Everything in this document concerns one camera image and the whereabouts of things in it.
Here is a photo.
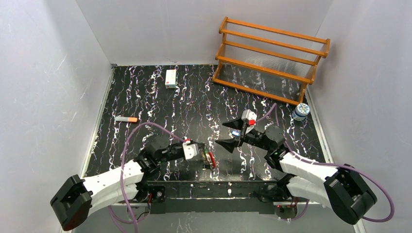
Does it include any steel key organizer red handle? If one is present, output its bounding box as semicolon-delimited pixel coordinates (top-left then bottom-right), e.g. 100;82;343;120
199;143;216;170

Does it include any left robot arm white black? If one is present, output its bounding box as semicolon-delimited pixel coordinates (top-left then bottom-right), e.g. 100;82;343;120
50;136;199;231

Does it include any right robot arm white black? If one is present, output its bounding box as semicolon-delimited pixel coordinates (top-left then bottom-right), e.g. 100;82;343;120
216;118;377;225

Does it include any white blue round jar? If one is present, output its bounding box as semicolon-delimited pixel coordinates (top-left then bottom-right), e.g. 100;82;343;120
292;103;310;121

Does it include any orange grey marker pen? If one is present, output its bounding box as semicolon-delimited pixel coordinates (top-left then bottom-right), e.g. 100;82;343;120
115;116;138;123

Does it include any white red small box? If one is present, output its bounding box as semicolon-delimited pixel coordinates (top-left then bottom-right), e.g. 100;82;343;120
165;69;177;89

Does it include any orange wooden shelf rack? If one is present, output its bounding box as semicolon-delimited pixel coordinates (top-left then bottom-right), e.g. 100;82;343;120
212;17;331;105

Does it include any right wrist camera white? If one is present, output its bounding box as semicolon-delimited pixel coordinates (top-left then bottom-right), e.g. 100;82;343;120
241;109;257;126

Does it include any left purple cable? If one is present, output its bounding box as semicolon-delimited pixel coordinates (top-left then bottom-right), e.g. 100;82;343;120
106;121;190;233

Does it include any purple cable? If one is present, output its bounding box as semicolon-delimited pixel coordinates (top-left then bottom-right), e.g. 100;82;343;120
106;121;190;233
254;102;395;223

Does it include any aluminium frame rail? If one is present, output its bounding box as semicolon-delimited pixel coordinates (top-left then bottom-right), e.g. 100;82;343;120
59;182;368;233

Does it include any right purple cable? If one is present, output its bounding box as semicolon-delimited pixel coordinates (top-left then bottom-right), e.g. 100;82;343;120
254;102;395;223

